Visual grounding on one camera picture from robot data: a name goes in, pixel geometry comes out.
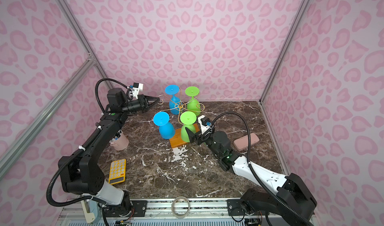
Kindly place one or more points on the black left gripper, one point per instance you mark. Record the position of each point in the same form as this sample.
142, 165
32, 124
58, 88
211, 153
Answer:
143, 102

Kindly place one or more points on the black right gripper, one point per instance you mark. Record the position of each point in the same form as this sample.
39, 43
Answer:
192, 137

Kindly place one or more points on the gold wire rack wooden base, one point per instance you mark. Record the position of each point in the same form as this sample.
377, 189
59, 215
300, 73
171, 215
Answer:
177, 141

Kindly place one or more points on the green wine glass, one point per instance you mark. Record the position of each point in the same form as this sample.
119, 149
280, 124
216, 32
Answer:
188, 119
193, 105

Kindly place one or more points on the blue wine glass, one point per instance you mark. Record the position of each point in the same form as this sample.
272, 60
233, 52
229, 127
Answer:
175, 102
166, 129

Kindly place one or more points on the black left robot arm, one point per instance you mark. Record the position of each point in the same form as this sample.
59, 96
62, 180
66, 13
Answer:
80, 173

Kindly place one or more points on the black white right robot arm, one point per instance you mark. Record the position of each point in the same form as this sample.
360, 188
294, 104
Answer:
286, 196

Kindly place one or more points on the pink pen holder cup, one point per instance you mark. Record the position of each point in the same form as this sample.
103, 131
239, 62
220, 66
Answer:
119, 142

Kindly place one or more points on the pink pencil case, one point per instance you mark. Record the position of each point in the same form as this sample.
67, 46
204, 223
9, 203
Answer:
241, 144

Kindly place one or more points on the yellow calculator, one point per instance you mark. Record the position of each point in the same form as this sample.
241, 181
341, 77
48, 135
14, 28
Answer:
117, 172

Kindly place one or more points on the clear tape roll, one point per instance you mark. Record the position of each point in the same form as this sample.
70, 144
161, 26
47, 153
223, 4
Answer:
181, 207

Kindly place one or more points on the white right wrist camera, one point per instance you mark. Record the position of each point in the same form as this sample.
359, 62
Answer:
205, 124

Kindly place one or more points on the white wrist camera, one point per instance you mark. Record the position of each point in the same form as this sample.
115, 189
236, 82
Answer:
134, 90
205, 124

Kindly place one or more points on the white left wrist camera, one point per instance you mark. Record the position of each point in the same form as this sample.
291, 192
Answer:
134, 90

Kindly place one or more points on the aluminium front rail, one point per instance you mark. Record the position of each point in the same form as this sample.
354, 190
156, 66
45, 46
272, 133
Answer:
171, 212

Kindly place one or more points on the aluminium frame strut left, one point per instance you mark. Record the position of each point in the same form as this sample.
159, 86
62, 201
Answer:
19, 146

